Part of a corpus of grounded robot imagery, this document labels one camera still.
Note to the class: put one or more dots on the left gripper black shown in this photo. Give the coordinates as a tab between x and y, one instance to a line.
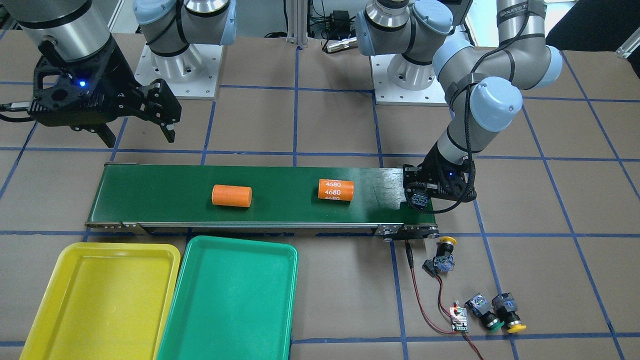
436	167

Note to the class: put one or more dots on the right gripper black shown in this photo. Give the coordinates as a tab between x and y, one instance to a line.
118	73

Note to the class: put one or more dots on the orange cylinder marked 4680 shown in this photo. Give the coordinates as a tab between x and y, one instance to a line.
338	190

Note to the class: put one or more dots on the plain orange cylinder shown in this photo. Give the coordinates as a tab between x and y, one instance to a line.
231	196

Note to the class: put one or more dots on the green push button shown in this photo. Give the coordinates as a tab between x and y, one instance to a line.
418	200
481	308

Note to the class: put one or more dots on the yellow push button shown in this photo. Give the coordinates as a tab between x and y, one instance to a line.
443	261
506	309

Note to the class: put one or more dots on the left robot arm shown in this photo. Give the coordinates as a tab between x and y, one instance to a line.
483	88

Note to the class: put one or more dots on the green conveyor belt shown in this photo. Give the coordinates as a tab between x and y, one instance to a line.
133	197

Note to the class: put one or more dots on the yellow push button at conveyor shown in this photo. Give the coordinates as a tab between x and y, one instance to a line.
443	261

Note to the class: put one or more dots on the small controller circuit board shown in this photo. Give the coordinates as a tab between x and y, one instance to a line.
458	318

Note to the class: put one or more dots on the yellow plastic tray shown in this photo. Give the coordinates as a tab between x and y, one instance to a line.
105	301

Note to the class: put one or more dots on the green plastic tray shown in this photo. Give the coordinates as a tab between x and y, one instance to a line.
234	300

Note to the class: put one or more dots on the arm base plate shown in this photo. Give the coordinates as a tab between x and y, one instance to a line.
192	75
398	81

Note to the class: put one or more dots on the aluminium frame post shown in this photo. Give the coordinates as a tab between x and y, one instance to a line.
297	22

